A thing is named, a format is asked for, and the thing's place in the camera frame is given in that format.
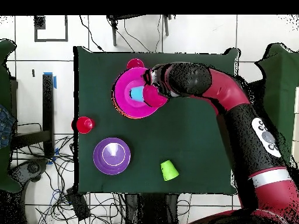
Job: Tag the small crimson pink bowl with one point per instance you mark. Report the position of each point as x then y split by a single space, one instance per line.
153 98

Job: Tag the blue cup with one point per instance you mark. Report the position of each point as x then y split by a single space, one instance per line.
137 93

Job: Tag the large magenta bowl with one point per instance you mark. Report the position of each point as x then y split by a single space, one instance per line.
121 98

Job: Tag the green cup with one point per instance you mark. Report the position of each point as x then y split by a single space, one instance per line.
169 171

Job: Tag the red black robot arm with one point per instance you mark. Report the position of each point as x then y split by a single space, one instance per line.
226 91

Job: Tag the dark green tablecloth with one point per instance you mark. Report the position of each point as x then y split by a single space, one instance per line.
105 130

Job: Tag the purple bowl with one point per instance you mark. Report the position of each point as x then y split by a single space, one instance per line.
109 163

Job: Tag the crimson pink cup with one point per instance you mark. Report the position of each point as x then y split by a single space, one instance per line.
135 63

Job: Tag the red cup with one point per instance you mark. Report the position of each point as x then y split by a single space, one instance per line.
84 125

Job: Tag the dark metal legged stand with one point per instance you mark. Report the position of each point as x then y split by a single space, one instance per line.
114 35

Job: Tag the blue tape strip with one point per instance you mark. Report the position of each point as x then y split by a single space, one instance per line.
55 82

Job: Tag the black metal bar stand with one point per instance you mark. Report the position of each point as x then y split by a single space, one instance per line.
48 105

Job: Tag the black power strip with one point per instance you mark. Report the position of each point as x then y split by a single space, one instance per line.
78 205

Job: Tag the black office chair base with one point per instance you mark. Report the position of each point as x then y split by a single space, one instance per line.
32 168

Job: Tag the small dark floor object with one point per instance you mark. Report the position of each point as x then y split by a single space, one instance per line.
33 72

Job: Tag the green cloth covered table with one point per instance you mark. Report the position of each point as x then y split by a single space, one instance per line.
3 93
282 81

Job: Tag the blue denim fabric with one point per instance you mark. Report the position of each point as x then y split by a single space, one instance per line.
5 126

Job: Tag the white box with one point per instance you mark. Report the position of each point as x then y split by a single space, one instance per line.
296 116

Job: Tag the grey square floor frame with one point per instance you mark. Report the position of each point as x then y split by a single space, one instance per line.
39 23

